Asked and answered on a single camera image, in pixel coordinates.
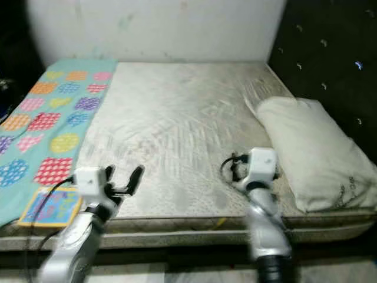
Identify teal blanket with dotted patches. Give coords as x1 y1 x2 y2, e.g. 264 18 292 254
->
0 58 118 228

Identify dark grey tufted headboard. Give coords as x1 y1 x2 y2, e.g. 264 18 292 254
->
268 0 377 172

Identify white quilted mattress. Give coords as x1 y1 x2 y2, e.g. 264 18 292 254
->
0 61 377 251

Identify white printed pillow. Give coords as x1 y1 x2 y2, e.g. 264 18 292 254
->
256 96 377 214

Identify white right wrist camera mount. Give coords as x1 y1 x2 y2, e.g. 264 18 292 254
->
239 147 279 190

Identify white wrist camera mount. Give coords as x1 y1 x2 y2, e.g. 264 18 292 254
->
239 147 279 190
74 166 111 207

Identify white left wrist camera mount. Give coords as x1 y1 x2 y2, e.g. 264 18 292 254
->
74 166 111 207

